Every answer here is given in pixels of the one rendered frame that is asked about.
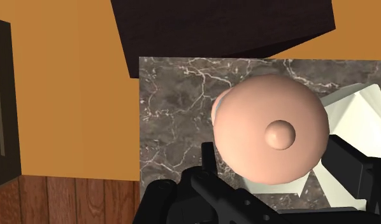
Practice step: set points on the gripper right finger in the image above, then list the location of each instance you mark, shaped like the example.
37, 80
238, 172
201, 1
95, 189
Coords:
375, 180

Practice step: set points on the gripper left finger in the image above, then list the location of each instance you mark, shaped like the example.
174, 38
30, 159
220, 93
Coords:
190, 198

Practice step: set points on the white angular folded object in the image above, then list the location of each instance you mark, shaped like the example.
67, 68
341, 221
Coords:
358, 122

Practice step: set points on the pink round lidded pot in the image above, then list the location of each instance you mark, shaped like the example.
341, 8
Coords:
258, 124

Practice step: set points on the dark brown cabinet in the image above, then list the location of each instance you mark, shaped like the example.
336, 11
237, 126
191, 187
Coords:
5, 108

